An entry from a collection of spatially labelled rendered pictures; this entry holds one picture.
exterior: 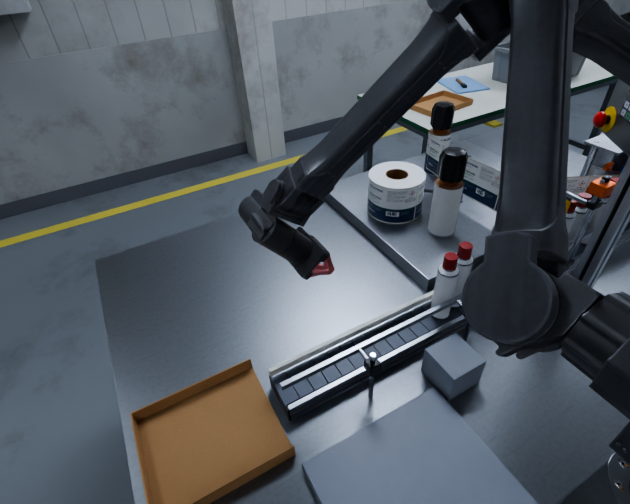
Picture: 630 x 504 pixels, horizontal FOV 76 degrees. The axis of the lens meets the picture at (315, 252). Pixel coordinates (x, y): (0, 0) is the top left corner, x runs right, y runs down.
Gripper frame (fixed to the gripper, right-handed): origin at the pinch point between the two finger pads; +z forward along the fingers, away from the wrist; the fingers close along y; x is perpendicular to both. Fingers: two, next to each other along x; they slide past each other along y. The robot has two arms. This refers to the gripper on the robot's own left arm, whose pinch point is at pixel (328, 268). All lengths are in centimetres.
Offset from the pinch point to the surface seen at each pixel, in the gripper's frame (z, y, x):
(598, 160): 75, 8, -77
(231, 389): 10.3, 7.7, 40.9
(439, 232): 56, 23, -26
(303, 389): 16.0, -4.4, 26.9
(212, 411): 6.6, 4.5, 45.6
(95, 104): 11, 310, 49
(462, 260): 33.2, -3.1, -20.7
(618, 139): 35, -11, -64
